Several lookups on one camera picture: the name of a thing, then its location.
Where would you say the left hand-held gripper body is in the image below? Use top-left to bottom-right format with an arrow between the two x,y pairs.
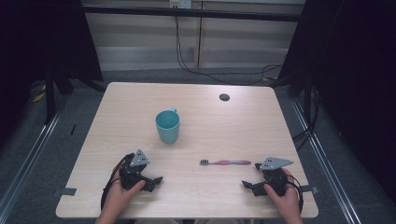
119,148 -> 150,191

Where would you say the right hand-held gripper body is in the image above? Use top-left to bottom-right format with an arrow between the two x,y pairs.
259,156 -> 294,197

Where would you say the pink toothbrush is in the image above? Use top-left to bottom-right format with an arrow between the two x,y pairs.
199,159 -> 252,167

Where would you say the teal plastic cup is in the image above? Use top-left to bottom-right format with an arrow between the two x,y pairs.
155,107 -> 181,145

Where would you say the person's right hand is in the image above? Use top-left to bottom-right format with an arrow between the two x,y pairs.
262,167 -> 303,217

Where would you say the person's left hand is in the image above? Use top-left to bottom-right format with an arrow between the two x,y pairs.
101,172 -> 147,217

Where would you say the grey tape strip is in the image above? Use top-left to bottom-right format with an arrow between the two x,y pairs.
59,187 -> 78,197
300,184 -> 319,194

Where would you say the black stand leg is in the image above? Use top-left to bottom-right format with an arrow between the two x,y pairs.
302,73 -> 314,127
44,66 -> 56,125

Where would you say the yellow floor scrap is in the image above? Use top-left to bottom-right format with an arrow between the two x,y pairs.
32,84 -> 47,104

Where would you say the black curtain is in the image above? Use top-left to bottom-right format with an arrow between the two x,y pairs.
0,0 -> 105,147
274,0 -> 396,204

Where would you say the black horizontal bar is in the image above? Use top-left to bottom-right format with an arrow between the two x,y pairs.
82,5 -> 303,22

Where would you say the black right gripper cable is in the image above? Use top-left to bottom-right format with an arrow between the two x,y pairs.
285,174 -> 304,215

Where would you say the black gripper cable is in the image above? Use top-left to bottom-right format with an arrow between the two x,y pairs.
100,152 -> 135,211
285,174 -> 304,215

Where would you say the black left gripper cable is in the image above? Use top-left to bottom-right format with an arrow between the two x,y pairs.
100,152 -> 135,211

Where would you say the metal floor rail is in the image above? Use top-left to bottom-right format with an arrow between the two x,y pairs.
0,94 -> 68,216
290,97 -> 363,224

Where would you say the black floor cable bundle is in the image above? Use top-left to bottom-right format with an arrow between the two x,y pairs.
291,85 -> 322,152

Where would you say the long black hanging cable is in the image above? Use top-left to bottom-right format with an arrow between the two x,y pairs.
174,14 -> 284,87

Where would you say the white wall power outlet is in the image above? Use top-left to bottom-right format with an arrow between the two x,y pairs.
169,0 -> 192,10

